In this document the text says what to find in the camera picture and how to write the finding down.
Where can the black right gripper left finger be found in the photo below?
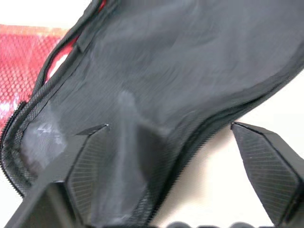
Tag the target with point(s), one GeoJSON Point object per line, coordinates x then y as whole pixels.
{"type": "Point", "coordinates": [59, 180]}

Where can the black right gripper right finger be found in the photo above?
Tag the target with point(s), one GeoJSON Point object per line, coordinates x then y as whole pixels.
{"type": "Point", "coordinates": [266, 161]}

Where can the black and red paddle case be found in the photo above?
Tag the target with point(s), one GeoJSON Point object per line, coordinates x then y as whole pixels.
{"type": "Point", "coordinates": [171, 71]}

